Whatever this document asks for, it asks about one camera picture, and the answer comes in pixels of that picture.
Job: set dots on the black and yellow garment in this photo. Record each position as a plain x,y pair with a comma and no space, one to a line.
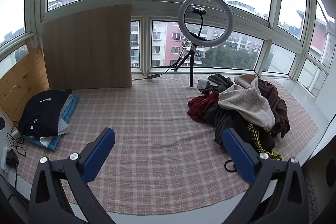
262,140

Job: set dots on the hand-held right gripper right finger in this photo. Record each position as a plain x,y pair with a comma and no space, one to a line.
239,155

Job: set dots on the light grey garment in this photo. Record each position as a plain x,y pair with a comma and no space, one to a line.
202,85

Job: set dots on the pine wood panel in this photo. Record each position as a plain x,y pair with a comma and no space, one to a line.
21,82

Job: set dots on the dark grey garment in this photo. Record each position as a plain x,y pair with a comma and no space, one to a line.
223,119

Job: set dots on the pink plaid blanket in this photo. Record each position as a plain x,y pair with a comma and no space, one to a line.
147,121

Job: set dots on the white power strip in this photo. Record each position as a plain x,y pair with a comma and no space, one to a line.
4,161

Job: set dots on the black folded shirt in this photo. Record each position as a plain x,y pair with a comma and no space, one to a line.
44,113

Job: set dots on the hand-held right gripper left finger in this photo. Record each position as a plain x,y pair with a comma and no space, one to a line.
101,153

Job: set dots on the dark olive garment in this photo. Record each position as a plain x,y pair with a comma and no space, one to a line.
219,81

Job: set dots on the black tripod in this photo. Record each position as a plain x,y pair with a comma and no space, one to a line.
191,74

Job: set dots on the dark red garment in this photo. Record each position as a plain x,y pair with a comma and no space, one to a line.
200,108

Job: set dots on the black power adapter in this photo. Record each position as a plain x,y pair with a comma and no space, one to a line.
11,159

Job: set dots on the brown garment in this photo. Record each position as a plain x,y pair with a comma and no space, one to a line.
275,106

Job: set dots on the black gooseneck phone holder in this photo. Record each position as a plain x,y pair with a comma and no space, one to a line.
197,8

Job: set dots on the cream knit sweater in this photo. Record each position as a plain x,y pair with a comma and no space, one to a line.
246,103

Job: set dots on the blue folded garment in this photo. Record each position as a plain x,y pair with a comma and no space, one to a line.
72,108

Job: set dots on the light wooden board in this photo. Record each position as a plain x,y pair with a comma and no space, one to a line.
89,48

